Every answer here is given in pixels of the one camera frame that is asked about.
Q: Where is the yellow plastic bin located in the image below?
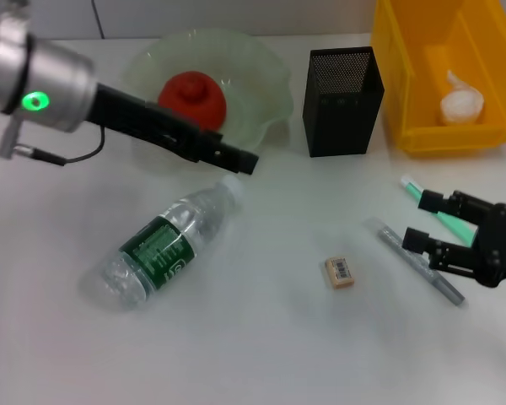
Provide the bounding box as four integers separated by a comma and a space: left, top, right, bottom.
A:
370, 0, 506, 159

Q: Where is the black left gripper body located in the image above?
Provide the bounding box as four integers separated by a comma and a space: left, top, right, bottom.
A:
93, 81, 204, 165

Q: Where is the red orange fruit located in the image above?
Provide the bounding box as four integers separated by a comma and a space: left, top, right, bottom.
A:
158, 71, 228, 130

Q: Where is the green pen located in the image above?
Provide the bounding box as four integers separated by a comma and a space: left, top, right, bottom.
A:
399, 175, 477, 246

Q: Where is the clear green-label water bottle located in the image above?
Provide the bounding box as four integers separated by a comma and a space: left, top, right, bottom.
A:
82, 175, 245, 313

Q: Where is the clear glass fruit plate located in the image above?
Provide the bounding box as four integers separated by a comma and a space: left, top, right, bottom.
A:
121, 28, 295, 155

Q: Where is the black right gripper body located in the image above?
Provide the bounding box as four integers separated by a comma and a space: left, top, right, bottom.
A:
471, 202, 506, 289

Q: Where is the left arm gripper cable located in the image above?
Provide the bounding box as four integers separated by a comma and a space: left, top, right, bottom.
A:
14, 125, 107, 166

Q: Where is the black mesh pen holder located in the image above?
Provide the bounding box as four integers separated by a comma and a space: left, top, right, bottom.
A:
302, 46, 385, 159

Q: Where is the grey pen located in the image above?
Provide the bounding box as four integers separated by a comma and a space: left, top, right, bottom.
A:
364, 217, 466, 307

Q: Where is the beige eraser with barcode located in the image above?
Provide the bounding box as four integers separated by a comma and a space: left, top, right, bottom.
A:
323, 256, 358, 292

